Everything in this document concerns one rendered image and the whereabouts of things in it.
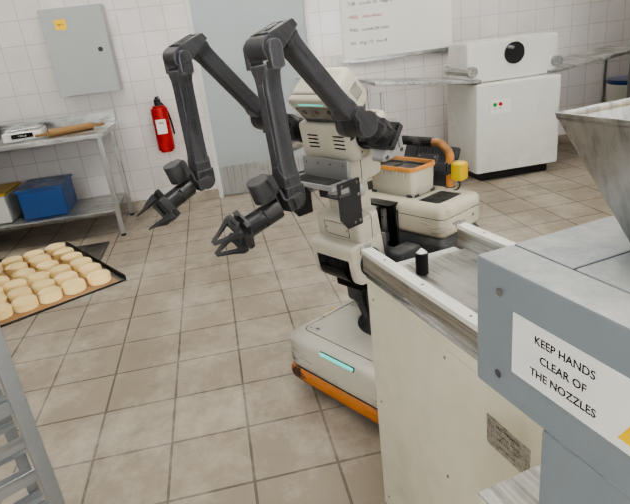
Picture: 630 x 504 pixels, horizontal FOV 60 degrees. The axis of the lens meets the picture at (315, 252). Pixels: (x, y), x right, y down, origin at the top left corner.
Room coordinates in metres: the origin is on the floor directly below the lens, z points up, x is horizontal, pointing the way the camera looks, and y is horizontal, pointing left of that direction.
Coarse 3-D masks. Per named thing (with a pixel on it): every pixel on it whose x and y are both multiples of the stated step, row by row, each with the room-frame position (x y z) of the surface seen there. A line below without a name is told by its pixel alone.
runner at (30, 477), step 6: (24, 474) 0.94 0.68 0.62; (30, 474) 0.94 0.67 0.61; (18, 480) 0.93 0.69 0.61; (24, 480) 0.94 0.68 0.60; (30, 480) 0.94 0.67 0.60; (36, 480) 0.95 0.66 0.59; (6, 486) 0.91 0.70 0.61; (12, 486) 0.92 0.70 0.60; (18, 486) 0.93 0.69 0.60; (24, 486) 0.93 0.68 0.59; (0, 492) 0.91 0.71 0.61; (6, 492) 0.91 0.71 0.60; (12, 492) 0.92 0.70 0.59; (0, 498) 0.90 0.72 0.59
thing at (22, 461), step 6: (12, 432) 1.29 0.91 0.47; (6, 438) 1.28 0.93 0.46; (12, 438) 1.28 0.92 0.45; (24, 456) 1.29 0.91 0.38; (18, 462) 1.28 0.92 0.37; (24, 462) 1.29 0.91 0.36; (18, 468) 1.28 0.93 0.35; (30, 486) 1.28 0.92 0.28; (36, 486) 1.29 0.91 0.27; (30, 492) 1.28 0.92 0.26
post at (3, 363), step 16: (0, 336) 0.94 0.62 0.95; (0, 352) 0.94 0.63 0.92; (0, 368) 0.93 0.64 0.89; (16, 384) 0.94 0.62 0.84; (16, 400) 0.93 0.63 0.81; (16, 416) 0.93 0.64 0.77; (32, 416) 0.95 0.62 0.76; (32, 432) 0.94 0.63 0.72; (32, 448) 0.93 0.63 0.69; (32, 464) 0.95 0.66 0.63; (48, 464) 0.94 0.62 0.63; (48, 480) 0.94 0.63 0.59; (48, 496) 0.93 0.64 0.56
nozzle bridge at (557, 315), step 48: (528, 240) 0.56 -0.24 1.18; (576, 240) 0.55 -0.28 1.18; (624, 240) 0.53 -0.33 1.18; (480, 288) 0.53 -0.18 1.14; (528, 288) 0.47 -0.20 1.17; (576, 288) 0.44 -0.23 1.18; (624, 288) 0.43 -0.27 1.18; (480, 336) 0.53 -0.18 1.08; (528, 336) 0.46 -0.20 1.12; (576, 336) 0.41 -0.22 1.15; (624, 336) 0.37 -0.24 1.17; (528, 384) 0.46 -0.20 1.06; (576, 384) 0.41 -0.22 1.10; (624, 384) 0.36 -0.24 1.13; (576, 432) 0.40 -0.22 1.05; (624, 432) 0.36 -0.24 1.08; (576, 480) 0.40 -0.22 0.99; (624, 480) 0.35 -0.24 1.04
